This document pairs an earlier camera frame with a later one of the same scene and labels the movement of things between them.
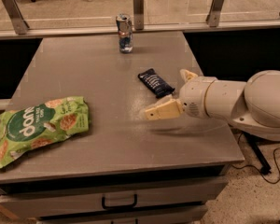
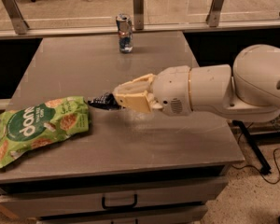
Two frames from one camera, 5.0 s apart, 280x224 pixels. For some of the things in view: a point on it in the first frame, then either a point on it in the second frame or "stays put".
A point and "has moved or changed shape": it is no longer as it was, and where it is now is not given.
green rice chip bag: x=32 y=127 stays put
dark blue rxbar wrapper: x=155 y=83 has moved or changed shape
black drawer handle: x=119 y=206 stays put
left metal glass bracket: x=15 y=12 stays put
